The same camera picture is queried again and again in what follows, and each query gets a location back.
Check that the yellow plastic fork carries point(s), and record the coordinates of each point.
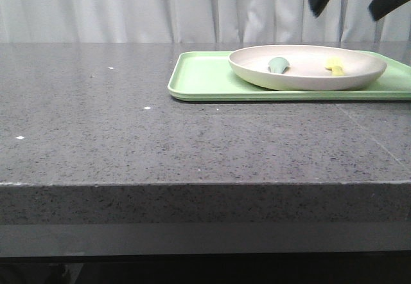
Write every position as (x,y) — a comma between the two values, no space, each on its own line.
(334,65)

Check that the cream round plate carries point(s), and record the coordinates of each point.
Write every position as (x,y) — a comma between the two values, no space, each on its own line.
(307,70)

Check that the grey curtain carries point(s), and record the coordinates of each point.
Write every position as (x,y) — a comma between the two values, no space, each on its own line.
(202,21)

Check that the sage green spoon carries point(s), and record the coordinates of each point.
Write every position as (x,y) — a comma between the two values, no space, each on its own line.
(278,65)

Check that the light green tray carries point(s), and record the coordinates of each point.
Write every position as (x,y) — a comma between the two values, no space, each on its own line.
(206,76)

